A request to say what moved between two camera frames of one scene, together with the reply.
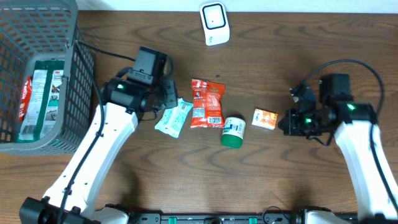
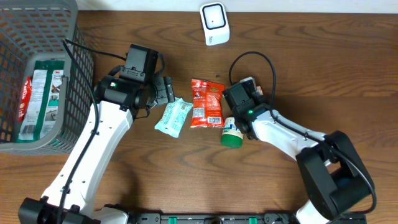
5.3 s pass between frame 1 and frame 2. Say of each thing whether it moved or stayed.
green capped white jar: stayed
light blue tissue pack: stayed
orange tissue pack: moved
